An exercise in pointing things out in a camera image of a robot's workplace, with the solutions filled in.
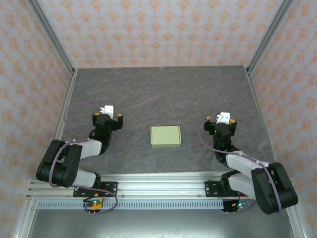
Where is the grey metal sheet panel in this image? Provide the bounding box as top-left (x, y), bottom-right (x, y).
top-left (27, 209), bottom-right (295, 238)

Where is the aluminium lower frame rail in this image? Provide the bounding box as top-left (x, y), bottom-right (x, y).
top-left (12, 198), bottom-right (38, 238)
top-left (283, 205), bottom-right (306, 238)

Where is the aluminium table side rail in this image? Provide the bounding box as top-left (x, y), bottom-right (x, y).
top-left (245, 66), bottom-right (283, 178)
top-left (44, 68), bottom-right (79, 179)

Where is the aluminium frame post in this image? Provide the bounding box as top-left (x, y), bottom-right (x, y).
top-left (26, 0), bottom-right (76, 75)
top-left (246, 0), bottom-right (294, 75)

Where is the pale green paper box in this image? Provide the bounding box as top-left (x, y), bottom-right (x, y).
top-left (150, 125), bottom-right (182, 149)

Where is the slotted grey cable duct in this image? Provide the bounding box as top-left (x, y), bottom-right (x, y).
top-left (36, 200), bottom-right (225, 210)

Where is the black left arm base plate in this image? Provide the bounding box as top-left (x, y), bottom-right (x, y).
top-left (73, 181), bottom-right (118, 198)

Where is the wide aluminium cross beam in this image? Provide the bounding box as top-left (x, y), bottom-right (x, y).
top-left (26, 180), bottom-right (297, 199)

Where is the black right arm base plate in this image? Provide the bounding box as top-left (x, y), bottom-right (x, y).
top-left (205, 180), bottom-right (248, 198)

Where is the narrow aluminium cross beam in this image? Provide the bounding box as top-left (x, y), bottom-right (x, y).
top-left (44, 172), bottom-right (223, 182)

